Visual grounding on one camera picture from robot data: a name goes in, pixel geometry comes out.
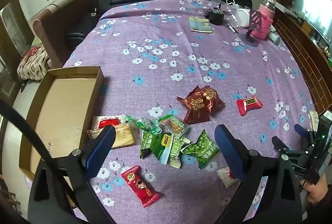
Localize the black cable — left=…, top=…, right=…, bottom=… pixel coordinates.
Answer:
left=0, top=99, right=89, bottom=224

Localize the floral printed blanket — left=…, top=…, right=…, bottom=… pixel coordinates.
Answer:
left=17, top=38, right=53, bottom=81

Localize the small white red-print packet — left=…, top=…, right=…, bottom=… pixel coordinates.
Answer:
left=216, top=167, right=239, bottom=188

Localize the pale yellow snack packet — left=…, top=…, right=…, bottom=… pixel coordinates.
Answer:
left=309, top=110, right=319, bottom=132

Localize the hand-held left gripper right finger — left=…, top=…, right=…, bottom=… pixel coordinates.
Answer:
left=214, top=124, right=303, bottom=224

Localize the thin book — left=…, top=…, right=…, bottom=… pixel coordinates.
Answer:
left=189, top=17, right=214, bottom=34

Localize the small green candy packet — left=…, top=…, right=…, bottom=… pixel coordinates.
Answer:
left=159, top=113, right=192, bottom=139
left=129, top=116, right=162, bottom=136

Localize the white rolled cloth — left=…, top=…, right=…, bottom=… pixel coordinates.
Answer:
left=268, top=27, right=281, bottom=45

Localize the green yellow-label snack packet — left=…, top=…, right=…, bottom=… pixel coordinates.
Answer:
left=139, top=131, right=173, bottom=165

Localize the person's right hand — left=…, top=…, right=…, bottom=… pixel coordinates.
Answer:
left=300, top=173, right=332, bottom=204

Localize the black phone stand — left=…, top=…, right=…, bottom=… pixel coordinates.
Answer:
left=245, top=10, right=262, bottom=46

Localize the pink knit-sleeved bottle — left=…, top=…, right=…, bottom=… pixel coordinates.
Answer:
left=255, top=0, right=276, bottom=40

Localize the red figure-print snack packet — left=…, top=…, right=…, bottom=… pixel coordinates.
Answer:
left=121, top=166, right=160, bottom=208

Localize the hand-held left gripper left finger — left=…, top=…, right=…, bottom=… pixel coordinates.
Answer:
left=28, top=126, right=116, bottom=224

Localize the large green pea packet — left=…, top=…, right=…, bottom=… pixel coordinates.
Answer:
left=182, top=129, right=221, bottom=169

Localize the red crumpled cloth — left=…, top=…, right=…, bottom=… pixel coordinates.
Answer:
left=24, top=47, right=39, bottom=59

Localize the clear cracker packet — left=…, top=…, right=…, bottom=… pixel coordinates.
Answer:
left=87, top=122, right=142, bottom=149

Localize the wooden glass-panel door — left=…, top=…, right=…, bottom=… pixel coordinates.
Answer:
left=0, top=0, right=35, bottom=101

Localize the white red-label snack packet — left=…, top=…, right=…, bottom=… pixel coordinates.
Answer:
left=92, top=116, right=126, bottom=132

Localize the pale green candy packet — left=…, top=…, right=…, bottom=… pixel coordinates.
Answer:
left=166, top=137, right=192, bottom=169

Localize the white container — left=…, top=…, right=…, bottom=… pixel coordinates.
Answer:
left=235, top=8, right=251, bottom=28

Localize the small red candy packet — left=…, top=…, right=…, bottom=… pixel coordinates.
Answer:
left=236, top=95, right=262, bottom=116

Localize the brown sofa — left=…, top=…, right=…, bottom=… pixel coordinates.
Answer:
left=32, top=0, right=97, bottom=68

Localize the shallow cardboard box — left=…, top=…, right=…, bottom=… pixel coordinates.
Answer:
left=19, top=66, right=104, bottom=180

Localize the dark red snack packet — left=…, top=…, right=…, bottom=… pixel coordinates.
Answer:
left=177, top=86, right=211, bottom=125
left=200, top=86, right=226, bottom=116

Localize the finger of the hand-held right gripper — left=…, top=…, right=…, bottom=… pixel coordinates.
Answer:
left=271, top=136, right=310, bottom=163
left=294, top=124, right=317, bottom=143

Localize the wooden cabinet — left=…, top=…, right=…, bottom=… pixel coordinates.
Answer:
left=273, top=2, right=332, bottom=117

